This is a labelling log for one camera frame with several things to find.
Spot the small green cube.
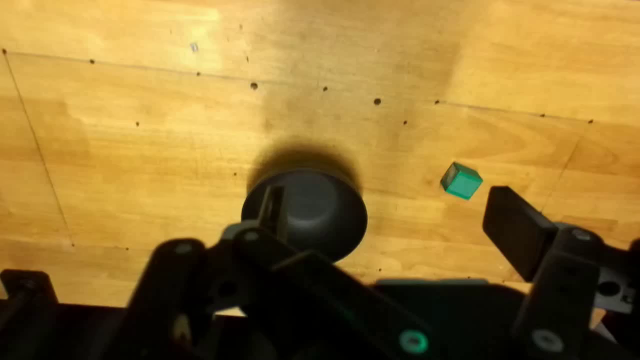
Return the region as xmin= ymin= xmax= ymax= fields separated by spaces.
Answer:
xmin=437 ymin=161 xmax=484 ymax=202

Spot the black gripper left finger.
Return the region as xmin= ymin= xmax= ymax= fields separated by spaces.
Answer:
xmin=218 ymin=182 xmax=432 ymax=360

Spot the black bowl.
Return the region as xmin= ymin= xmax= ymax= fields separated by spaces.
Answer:
xmin=240 ymin=169 xmax=370 ymax=264

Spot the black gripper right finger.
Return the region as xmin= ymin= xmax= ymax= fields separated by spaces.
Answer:
xmin=480 ymin=184 xmax=608 ymax=360

